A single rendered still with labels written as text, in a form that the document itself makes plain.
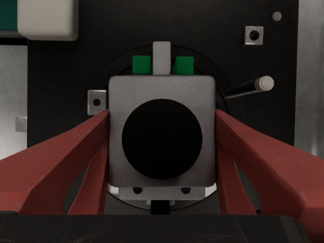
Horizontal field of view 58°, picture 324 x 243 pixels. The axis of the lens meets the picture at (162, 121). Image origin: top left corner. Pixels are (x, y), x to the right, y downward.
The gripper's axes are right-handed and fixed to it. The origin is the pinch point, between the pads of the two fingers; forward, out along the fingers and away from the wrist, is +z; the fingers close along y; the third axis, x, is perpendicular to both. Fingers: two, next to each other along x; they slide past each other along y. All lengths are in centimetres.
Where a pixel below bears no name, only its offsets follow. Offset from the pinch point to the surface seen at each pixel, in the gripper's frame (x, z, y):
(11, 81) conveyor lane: 7.2, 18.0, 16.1
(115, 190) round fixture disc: 11.1, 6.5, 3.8
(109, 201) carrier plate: 13.5, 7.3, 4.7
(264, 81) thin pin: -0.3, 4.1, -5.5
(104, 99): 4.1, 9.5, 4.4
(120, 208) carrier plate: 14.0, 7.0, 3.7
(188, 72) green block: 0.8, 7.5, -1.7
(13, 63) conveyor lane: 5.5, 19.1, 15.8
